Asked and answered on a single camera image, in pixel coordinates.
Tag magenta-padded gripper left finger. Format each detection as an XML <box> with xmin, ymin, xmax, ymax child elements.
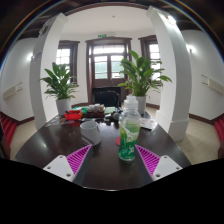
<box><xmin>42</xmin><ymin>144</ymin><xmax>95</xmax><ymax>186</ymax></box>

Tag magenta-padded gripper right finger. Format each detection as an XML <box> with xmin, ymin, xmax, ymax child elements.
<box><xmin>132</xmin><ymin>144</ymin><xmax>184</xmax><ymax>183</ymax></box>

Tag clear green-label drink bottle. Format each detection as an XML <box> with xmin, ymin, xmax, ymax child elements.
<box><xmin>118</xmin><ymin>94</ymin><xmax>142</xmax><ymax>162</ymax></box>

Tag printed paper leaflet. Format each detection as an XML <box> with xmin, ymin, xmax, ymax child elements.
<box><xmin>139</xmin><ymin>117</ymin><xmax>158</xmax><ymax>131</ymax></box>

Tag white mug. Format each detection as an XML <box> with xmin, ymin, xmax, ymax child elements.
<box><xmin>79</xmin><ymin>120</ymin><xmax>102</xmax><ymax>147</ymax></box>

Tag red box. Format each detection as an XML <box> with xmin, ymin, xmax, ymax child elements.
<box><xmin>64</xmin><ymin>109</ymin><xmax>84</xmax><ymax>121</ymax></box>

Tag red carpeted stairs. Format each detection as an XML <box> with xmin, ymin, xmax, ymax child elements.
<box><xmin>213</xmin><ymin>117</ymin><xmax>224</xmax><ymax>145</ymax></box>
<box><xmin>0</xmin><ymin>113</ymin><xmax>18</xmax><ymax>145</ymax></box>

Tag small plant in white pot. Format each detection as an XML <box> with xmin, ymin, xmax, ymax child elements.
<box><xmin>39</xmin><ymin>61</ymin><xmax>79</xmax><ymax>116</ymax></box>

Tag black chair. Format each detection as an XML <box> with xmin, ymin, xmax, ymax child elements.
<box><xmin>91</xmin><ymin>86</ymin><xmax>122</xmax><ymax>108</ymax></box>

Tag large plant in white pot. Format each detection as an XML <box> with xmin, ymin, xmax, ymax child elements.
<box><xmin>117</xmin><ymin>49</ymin><xmax>173</xmax><ymax>115</ymax></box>

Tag dark wood double door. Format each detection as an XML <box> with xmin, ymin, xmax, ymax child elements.
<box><xmin>85</xmin><ymin>37</ymin><xmax>133</xmax><ymax>105</ymax></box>

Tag dark wood framed window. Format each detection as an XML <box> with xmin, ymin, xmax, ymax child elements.
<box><xmin>55</xmin><ymin>40</ymin><xmax>80</xmax><ymax>84</ymax></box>
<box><xmin>138</xmin><ymin>35</ymin><xmax>162</xmax><ymax>88</ymax></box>

